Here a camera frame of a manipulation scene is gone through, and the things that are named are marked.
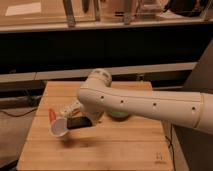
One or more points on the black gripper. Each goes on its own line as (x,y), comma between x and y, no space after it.
(78,122)

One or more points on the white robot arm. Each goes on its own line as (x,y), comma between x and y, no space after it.
(188,109)

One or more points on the green ceramic bowl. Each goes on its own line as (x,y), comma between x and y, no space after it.
(117,114)

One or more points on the white tube with label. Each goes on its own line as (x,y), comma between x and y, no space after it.
(70,110)

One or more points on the orange carrot toy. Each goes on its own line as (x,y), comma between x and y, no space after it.
(52,115)

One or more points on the wooden table board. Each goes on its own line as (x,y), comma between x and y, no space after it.
(136,144)

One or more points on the dark cabinet at right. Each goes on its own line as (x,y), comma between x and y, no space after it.
(192,150)

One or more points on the white paper sheet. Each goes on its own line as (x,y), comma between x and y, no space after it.
(22,9)

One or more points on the metal frame leg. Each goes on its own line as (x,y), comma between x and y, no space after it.
(69,13)

